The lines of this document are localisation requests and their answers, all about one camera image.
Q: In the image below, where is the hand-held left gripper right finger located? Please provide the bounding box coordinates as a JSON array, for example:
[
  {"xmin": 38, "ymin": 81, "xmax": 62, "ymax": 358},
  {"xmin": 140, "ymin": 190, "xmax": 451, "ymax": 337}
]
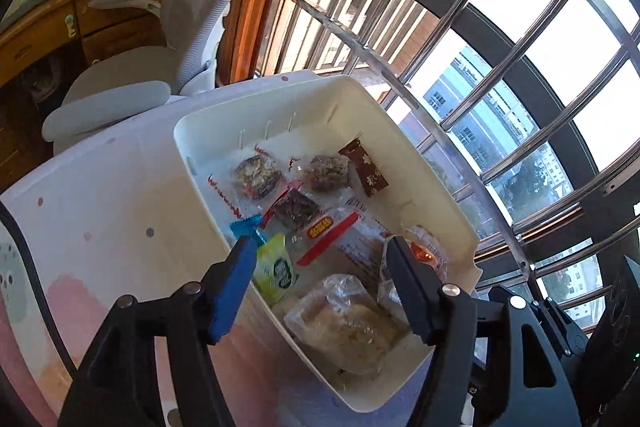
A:
[{"xmin": 384, "ymin": 234, "xmax": 583, "ymax": 427}]

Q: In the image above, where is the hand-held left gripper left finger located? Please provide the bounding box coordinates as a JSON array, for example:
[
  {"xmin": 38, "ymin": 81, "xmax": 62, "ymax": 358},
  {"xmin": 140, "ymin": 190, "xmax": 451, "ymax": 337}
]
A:
[{"xmin": 57, "ymin": 234, "xmax": 259, "ymax": 427}]

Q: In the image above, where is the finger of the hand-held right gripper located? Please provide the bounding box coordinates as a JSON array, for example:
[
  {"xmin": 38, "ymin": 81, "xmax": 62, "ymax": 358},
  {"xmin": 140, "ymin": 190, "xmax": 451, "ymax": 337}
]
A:
[
  {"xmin": 530, "ymin": 296, "xmax": 591, "ymax": 358},
  {"xmin": 487, "ymin": 285, "xmax": 512, "ymax": 308}
]

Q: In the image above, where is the clear packet with orange snack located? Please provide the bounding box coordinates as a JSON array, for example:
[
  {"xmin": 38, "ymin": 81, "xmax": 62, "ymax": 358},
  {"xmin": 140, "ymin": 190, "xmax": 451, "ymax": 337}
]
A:
[{"xmin": 400, "ymin": 224, "xmax": 448, "ymax": 283}]

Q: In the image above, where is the green snack packet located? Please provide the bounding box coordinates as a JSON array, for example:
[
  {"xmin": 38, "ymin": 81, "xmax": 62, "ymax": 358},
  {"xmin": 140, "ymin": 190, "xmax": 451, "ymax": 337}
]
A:
[{"xmin": 251, "ymin": 233, "xmax": 301, "ymax": 308}]

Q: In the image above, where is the clear packet with black text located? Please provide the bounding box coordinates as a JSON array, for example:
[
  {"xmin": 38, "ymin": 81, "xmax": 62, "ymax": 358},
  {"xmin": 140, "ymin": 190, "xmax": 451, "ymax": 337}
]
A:
[{"xmin": 296, "ymin": 209, "xmax": 401, "ymax": 293}]

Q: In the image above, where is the blue snack packet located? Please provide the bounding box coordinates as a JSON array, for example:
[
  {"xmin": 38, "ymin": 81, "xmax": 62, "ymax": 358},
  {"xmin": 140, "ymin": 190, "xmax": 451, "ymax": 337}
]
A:
[{"xmin": 229, "ymin": 214, "xmax": 266, "ymax": 248}]

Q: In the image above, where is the large clear puffed snack bag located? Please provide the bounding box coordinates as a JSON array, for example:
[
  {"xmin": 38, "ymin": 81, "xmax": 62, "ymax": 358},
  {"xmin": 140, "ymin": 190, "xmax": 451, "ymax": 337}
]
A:
[{"xmin": 284, "ymin": 273, "xmax": 416, "ymax": 375}]

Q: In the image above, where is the dark snack packet red edge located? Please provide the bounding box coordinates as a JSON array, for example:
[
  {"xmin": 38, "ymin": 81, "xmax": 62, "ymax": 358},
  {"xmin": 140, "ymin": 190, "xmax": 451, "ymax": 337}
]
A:
[{"xmin": 262, "ymin": 188, "xmax": 323, "ymax": 233}]

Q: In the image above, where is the round nut cake packet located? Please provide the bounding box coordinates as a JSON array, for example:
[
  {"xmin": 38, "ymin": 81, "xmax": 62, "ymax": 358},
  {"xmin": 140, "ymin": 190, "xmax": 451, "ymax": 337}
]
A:
[
  {"xmin": 210, "ymin": 147, "xmax": 288, "ymax": 212},
  {"xmin": 287, "ymin": 152, "xmax": 353, "ymax": 195}
]

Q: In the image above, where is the brown flower print packet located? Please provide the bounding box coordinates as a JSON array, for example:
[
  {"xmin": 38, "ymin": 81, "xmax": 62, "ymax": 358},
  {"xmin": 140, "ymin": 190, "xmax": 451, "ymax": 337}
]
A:
[{"xmin": 338, "ymin": 139, "xmax": 390, "ymax": 198}]

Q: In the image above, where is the white plastic bin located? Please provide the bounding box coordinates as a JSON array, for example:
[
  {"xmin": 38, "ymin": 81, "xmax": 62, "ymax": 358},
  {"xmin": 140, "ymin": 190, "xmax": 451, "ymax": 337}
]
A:
[{"xmin": 172, "ymin": 74, "xmax": 483, "ymax": 413}]

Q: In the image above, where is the pale apartment building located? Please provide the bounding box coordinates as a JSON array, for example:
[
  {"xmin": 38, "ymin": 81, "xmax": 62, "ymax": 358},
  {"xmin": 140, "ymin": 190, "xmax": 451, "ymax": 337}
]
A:
[{"xmin": 420, "ymin": 47, "xmax": 576, "ymax": 208}]

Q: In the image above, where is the metal window grille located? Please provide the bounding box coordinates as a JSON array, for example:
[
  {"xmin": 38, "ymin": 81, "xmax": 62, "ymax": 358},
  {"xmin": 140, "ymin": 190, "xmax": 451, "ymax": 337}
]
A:
[{"xmin": 220, "ymin": 0, "xmax": 640, "ymax": 323}]

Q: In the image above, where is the wooden desk with drawers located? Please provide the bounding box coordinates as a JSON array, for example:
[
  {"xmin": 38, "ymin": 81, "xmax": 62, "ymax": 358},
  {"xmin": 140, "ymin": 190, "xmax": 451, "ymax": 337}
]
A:
[{"xmin": 0, "ymin": 0, "xmax": 173, "ymax": 188}]

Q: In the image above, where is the grey office chair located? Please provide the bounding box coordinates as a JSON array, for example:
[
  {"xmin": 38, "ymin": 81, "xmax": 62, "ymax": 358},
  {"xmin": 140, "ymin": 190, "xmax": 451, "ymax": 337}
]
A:
[{"xmin": 42, "ymin": 0, "xmax": 301, "ymax": 155}]

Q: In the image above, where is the black cable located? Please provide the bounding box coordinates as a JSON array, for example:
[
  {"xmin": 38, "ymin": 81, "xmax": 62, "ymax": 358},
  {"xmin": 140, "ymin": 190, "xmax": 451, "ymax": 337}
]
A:
[{"xmin": 0, "ymin": 202, "xmax": 81, "ymax": 383}]

